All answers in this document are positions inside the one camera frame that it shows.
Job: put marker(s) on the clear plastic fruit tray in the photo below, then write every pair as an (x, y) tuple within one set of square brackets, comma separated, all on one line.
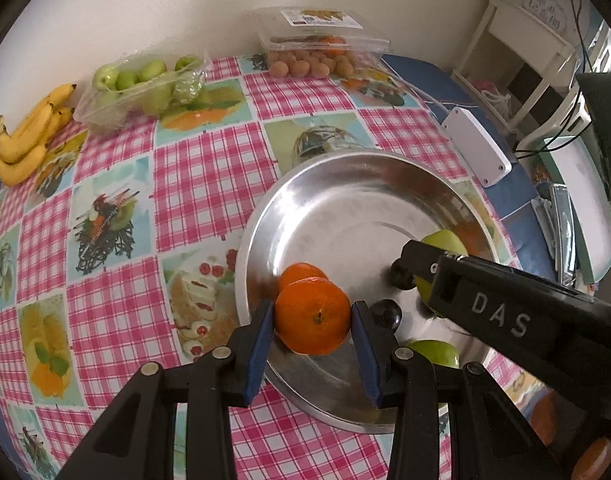
[(100, 115)]

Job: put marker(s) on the clear clamshell box with label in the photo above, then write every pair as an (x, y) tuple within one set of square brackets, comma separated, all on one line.
[(370, 46)]

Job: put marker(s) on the green-edged white box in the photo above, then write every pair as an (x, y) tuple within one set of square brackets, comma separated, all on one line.
[(585, 200)]

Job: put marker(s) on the green mango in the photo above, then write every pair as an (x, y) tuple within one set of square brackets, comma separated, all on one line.
[(448, 242), (435, 352)]

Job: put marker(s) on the pink checkered printed tablecloth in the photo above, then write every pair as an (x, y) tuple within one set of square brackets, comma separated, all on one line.
[(195, 170)]

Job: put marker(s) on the pile of small green apples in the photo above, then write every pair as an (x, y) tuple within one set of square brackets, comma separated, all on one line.
[(105, 77)]

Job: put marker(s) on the tangerine inside clamshell box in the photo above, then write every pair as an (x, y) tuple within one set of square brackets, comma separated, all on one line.
[(330, 42)]

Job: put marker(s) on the white decorative sign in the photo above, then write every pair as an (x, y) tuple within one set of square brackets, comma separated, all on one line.
[(545, 5)]

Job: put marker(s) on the grey phone stand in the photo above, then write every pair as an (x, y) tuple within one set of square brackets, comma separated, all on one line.
[(543, 215)]

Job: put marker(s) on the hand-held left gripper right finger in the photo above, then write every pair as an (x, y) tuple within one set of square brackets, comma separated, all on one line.
[(366, 355)]

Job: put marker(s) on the orange tangerine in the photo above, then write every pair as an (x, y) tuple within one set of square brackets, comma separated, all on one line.
[(300, 275), (313, 317)]

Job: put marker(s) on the black smartphone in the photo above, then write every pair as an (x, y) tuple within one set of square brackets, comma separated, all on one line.
[(565, 230)]

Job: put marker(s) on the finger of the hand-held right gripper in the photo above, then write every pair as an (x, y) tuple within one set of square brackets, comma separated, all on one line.
[(418, 260)]

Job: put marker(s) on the dark purple plum with stem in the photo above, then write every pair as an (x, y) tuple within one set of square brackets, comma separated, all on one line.
[(400, 280)]

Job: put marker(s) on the white wooden shelf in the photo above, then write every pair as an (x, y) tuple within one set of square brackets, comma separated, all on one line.
[(490, 15)]

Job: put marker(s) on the bunch of yellow bananas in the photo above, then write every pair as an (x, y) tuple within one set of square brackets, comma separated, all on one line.
[(20, 165)]

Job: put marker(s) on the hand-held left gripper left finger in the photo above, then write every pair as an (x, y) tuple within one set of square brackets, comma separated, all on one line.
[(259, 355)]

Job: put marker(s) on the large steel plate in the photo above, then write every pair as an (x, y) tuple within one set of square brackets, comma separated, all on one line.
[(345, 200)]

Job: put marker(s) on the white power box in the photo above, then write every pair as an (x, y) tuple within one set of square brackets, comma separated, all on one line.
[(475, 145)]

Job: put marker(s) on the person's right hand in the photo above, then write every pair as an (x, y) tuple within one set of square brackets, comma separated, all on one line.
[(593, 460)]

